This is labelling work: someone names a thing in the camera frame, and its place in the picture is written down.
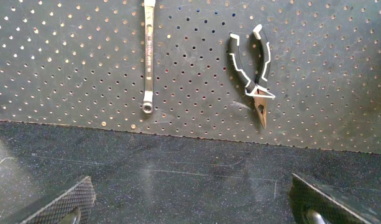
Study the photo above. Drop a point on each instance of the black pegboard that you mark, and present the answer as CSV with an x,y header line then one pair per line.
x,y
53,62

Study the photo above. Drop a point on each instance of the metal hook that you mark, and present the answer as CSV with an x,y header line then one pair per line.
x,y
264,95

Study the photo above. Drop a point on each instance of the wrench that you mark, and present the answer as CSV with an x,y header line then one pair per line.
x,y
148,62

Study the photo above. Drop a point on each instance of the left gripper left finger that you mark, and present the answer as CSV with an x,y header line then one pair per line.
x,y
66,205

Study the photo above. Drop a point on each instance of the black and white pliers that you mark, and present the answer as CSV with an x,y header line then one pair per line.
x,y
236,62

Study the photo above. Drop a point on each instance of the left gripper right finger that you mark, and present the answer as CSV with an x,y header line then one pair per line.
x,y
314,202

